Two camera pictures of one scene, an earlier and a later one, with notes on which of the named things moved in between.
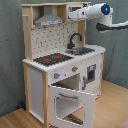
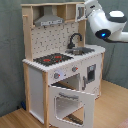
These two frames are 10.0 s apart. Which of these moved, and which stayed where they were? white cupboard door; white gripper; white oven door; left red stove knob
Moved: white gripper
Stayed: left red stove knob; white oven door; white cupboard door
